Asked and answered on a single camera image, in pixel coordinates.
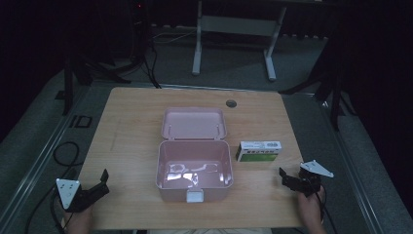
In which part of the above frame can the black rectangular floor bracket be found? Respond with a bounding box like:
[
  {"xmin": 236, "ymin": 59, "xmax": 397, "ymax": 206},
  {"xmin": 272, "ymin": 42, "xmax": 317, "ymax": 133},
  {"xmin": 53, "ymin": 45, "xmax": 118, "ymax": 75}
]
[{"xmin": 68, "ymin": 114, "xmax": 94, "ymax": 129}]

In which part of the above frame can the white floor cable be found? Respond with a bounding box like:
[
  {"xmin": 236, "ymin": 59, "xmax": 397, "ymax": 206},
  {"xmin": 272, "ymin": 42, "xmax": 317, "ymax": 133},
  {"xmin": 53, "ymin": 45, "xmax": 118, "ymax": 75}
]
[{"xmin": 151, "ymin": 29, "xmax": 198, "ymax": 45}]

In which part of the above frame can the white metal desk frame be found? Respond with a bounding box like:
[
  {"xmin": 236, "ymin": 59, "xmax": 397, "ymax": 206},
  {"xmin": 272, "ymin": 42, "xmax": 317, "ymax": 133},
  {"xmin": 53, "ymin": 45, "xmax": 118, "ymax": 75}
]
[{"xmin": 191, "ymin": 0, "xmax": 288, "ymax": 83}]

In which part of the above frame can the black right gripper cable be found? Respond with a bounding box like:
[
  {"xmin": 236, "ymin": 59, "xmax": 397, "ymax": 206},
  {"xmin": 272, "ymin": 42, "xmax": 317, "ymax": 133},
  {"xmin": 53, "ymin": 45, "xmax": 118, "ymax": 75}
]
[{"xmin": 315, "ymin": 190, "xmax": 339, "ymax": 234}]

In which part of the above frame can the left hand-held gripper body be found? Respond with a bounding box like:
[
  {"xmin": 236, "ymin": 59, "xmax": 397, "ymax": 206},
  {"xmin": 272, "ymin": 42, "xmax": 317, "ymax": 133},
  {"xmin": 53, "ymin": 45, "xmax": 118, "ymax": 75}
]
[{"xmin": 56, "ymin": 177, "xmax": 102, "ymax": 215}]

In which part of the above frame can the pink plastic storage box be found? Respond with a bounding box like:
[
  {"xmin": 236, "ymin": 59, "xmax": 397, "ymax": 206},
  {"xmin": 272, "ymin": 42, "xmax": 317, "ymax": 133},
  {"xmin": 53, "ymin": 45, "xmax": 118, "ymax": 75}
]
[{"xmin": 155, "ymin": 106, "xmax": 235, "ymax": 205}]

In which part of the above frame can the person's right hand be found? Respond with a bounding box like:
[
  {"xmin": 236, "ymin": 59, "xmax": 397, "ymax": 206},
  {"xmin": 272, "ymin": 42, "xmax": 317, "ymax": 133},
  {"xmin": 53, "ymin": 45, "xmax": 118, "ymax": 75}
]
[{"xmin": 297, "ymin": 185, "xmax": 326, "ymax": 226}]

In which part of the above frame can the black tripod stand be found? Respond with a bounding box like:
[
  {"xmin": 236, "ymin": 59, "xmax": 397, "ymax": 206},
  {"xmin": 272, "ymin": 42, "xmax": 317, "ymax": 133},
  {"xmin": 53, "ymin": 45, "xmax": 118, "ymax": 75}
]
[
  {"xmin": 61, "ymin": 48, "xmax": 132, "ymax": 117},
  {"xmin": 278, "ymin": 32, "xmax": 358, "ymax": 132}
]

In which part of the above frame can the person's left hand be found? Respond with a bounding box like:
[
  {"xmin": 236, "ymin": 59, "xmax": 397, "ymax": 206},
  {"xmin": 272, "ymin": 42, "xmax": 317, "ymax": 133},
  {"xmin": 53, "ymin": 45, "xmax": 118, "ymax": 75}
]
[{"xmin": 62, "ymin": 205, "xmax": 94, "ymax": 234}]

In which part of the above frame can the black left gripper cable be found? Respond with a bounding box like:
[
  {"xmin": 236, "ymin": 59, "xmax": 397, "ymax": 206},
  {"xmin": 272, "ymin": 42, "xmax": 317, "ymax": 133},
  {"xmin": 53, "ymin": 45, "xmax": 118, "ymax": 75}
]
[{"xmin": 24, "ymin": 140, "xmax": 82, "ymax": 234}]

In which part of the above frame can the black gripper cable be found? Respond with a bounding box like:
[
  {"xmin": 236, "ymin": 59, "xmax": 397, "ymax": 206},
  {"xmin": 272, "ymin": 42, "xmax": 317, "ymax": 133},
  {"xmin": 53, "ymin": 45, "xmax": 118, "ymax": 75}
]
[
  {"xmin": 24, "ymin": 140, "xmax": 82, "ymax": 234},
  {"xmin": 315, "ymin": 190, "xmax": 339, "ymax": 234}
]

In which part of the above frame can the metal floor rail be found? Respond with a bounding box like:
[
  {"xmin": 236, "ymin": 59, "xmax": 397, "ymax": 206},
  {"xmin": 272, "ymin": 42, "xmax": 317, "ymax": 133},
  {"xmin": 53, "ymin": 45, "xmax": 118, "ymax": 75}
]
[
  {"xmin": 0, "ymin": 87, "xmax": 95, "ymax": 226},
  {"xmin": 314, "ymin": 93, "xmax": 389, "ymax": 234}
]

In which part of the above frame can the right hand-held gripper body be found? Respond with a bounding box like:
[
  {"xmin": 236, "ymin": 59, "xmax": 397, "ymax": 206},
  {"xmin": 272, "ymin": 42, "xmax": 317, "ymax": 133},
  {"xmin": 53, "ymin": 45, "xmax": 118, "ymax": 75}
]
[{"xmin": 290, "ymin": 159, "xmax": 335, "ymax": 198}]

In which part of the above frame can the white and green medicine box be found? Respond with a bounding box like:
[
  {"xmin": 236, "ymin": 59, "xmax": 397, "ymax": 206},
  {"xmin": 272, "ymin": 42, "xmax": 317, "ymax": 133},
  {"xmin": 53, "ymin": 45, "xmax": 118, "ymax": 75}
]
[{"xmin": 235, "ymin": 139, "xmax": 283, "ymax": 163}]

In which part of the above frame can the dark device with red light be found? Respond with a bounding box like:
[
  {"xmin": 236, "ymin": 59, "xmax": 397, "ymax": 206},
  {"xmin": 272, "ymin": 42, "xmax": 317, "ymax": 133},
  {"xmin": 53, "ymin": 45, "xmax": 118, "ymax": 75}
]
[{"xmin": 129, "ymin": 0, "xmax": 151, "ymax": 66}]

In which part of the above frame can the black floor cable bundle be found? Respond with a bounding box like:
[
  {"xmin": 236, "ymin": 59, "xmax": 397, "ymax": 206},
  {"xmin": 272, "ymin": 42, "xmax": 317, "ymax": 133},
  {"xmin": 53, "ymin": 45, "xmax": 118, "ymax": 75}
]
[{"xmin": 141, "ymin": 38, "xmax": 163, "ymax": 90}]

